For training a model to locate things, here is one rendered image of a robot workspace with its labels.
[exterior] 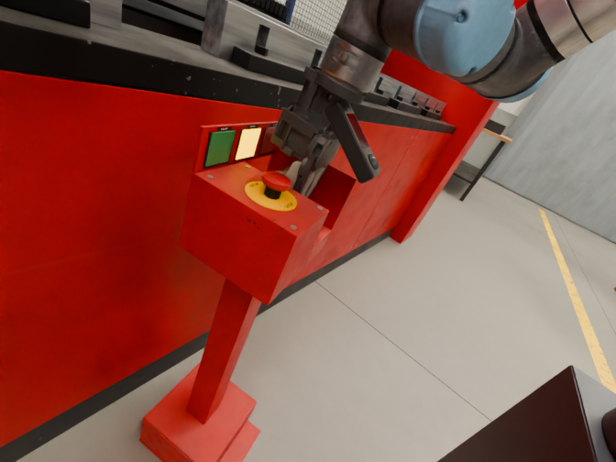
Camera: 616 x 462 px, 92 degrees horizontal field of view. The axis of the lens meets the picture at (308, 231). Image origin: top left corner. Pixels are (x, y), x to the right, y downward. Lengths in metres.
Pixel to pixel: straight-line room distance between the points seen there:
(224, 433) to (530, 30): 0.94
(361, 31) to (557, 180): 7.46
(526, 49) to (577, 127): 7.34
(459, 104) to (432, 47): 1.87
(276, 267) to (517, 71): 0.35
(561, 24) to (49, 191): 0.62
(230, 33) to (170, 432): 0.88
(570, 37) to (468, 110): 1.77
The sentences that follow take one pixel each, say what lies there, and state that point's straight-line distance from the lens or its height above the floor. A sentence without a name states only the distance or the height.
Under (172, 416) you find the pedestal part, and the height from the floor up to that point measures 0.12.
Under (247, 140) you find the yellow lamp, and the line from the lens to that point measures 0.46.
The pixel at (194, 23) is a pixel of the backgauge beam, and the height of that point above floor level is 0.90.
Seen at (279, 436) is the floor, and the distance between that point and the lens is 1.08.
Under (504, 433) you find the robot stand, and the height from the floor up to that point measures 0.66.
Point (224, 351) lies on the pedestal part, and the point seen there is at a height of 0.41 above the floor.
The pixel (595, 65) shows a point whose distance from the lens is 7.86.
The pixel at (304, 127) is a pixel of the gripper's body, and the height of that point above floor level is 0.87.
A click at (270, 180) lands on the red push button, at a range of 0.38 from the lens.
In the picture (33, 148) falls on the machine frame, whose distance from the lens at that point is 0.50.
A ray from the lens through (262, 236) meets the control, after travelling 0.37.
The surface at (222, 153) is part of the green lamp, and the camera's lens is 0.43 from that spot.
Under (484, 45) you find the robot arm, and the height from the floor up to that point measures 1.01.
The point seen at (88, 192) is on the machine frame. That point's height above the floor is 0.67.
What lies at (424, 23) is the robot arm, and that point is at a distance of 0.34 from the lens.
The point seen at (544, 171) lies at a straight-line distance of 7.76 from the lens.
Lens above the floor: 0.96
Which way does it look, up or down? 30 degrees down
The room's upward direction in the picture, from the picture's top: 24 degrees clockwise
